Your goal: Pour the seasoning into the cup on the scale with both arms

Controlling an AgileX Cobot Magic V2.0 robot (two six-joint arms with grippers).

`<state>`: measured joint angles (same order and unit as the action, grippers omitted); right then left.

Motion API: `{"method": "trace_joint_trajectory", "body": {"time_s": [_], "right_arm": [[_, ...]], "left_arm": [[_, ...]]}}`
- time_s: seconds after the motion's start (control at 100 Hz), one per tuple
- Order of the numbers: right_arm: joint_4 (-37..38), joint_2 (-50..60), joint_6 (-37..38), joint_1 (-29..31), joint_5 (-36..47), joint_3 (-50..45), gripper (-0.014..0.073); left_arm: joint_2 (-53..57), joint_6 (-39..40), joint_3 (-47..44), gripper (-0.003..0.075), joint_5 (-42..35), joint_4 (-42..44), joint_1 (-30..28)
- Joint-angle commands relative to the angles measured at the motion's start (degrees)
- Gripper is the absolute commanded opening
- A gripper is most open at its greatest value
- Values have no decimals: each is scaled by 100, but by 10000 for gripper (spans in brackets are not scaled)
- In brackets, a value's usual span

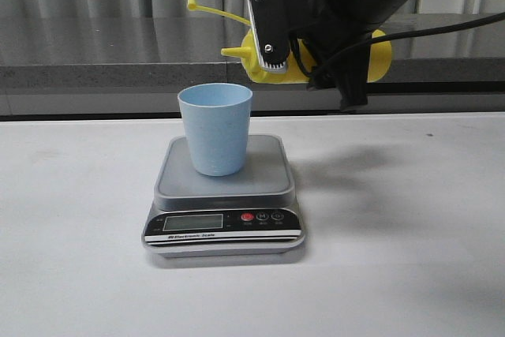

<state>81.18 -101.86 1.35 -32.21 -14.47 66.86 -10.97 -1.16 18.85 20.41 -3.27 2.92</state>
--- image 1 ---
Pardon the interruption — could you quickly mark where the grey stone counter ledge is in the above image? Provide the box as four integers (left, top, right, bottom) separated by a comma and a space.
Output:
1, 16, 504, 94

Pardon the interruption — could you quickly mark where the black cable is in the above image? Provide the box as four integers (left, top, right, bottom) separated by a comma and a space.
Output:
287, 11, 505, 81

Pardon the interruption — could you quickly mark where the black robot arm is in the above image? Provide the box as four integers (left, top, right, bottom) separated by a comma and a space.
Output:
248, 0, 407, 110

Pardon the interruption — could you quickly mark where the black silver-edged gripper finger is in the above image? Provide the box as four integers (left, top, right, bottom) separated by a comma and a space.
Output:
247, 0, 290, 73

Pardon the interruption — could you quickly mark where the light blue plastic cup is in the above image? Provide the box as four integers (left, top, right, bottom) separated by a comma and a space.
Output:
178, 83, 253, 176

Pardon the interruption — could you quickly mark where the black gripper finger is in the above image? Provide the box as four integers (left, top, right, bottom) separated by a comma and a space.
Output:
337, 66, 368, 111

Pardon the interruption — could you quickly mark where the yellow squeeze bottle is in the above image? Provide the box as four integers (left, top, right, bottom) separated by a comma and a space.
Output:
187, 0, 392, 84

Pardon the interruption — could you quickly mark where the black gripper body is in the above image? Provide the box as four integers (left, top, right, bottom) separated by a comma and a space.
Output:
283, 0, 395, 89

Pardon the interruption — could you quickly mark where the silver electronic kitchen scale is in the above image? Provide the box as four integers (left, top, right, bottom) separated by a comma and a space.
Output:
142, 134, 306, 258

